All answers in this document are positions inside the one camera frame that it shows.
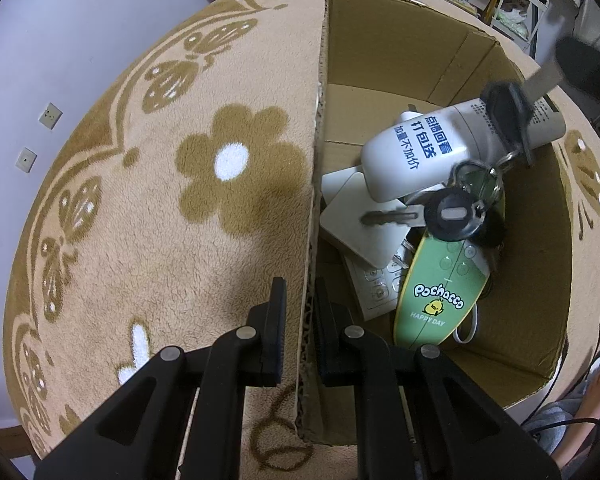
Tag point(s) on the wall socket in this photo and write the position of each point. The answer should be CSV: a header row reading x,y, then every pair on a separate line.
x,y
26,160
50,115

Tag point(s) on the green cartoon print remote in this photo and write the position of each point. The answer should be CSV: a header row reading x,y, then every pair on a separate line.
x,y
430,300

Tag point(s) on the white charger adapter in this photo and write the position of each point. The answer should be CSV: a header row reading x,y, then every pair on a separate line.
x,y
337,180
360,232

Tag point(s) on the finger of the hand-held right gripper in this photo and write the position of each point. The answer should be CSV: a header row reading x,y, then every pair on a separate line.
x,y
595,70

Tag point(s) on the white plastic bottle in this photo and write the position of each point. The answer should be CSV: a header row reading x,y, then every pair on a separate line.
x,y
415,160

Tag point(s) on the bunch of keys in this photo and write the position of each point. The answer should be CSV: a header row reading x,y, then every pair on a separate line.
x,y
450,215

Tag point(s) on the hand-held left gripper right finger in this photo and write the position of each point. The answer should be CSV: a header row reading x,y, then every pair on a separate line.
x,y
322,345

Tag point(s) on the cardboard box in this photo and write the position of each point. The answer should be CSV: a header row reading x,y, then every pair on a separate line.
x,y
530,285

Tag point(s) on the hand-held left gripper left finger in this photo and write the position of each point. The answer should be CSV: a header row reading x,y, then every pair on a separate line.
x,y
272,340

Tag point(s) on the white remote control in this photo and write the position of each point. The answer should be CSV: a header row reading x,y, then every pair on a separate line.
x,y
375,292

